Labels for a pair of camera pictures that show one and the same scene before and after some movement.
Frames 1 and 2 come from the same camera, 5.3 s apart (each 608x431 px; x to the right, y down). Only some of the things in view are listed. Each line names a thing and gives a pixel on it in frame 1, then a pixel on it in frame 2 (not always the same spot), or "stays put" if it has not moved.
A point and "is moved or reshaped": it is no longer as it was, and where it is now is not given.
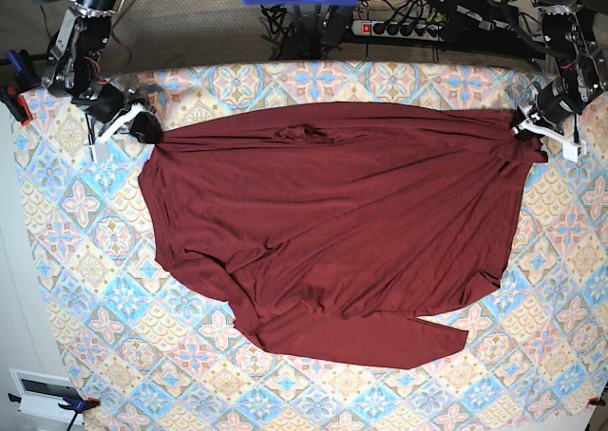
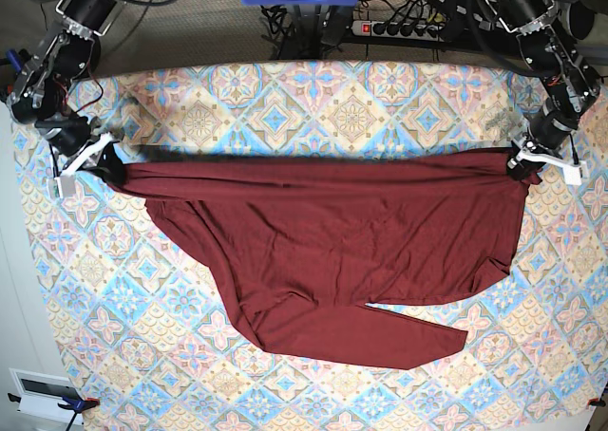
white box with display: x=41 y=395 stays put
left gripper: x=107 y=103 to x=79 y=140
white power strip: x=398 y=29 stays put
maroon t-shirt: x=336 y=228 is moved or reshaped
